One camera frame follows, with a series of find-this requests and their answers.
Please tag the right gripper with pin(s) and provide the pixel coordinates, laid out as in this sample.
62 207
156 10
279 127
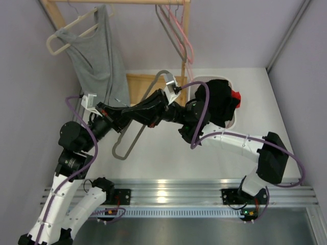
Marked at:
154 110

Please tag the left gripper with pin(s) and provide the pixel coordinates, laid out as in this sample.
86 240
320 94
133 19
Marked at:
113 115

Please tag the taupe hanger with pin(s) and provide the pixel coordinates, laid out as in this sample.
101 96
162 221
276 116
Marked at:
171 32

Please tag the black tank top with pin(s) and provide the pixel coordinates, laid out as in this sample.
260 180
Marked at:
217 102

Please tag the red tank top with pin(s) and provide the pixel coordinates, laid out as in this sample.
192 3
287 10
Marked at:
236 98

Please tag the pink hanger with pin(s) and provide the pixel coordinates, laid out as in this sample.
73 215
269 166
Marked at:
178 22
186 68

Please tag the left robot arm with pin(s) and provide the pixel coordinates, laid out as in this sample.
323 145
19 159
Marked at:
58 222

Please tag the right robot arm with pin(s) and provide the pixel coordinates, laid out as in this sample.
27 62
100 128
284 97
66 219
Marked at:
268 152

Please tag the far grey tank top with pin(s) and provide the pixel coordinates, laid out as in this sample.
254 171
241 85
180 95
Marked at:
98 63

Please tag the cream hanger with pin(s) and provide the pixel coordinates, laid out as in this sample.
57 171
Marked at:
67 28

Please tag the wooden clothes rack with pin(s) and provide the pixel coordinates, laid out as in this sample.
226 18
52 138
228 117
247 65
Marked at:
139 84

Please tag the white plastic basket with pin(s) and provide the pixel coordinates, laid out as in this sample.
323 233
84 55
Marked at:
230 81

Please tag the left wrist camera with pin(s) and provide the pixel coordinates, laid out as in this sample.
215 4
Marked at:
87 103

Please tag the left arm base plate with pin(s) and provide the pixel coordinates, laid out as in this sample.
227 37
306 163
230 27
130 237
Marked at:
122 197

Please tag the aluminium mounting rail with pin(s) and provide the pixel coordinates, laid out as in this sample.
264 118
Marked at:
206 193

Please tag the slotted cable duct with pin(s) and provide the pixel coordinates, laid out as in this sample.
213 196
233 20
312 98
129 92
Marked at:
147 212

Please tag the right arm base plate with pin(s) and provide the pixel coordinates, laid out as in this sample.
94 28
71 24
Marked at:
230 196

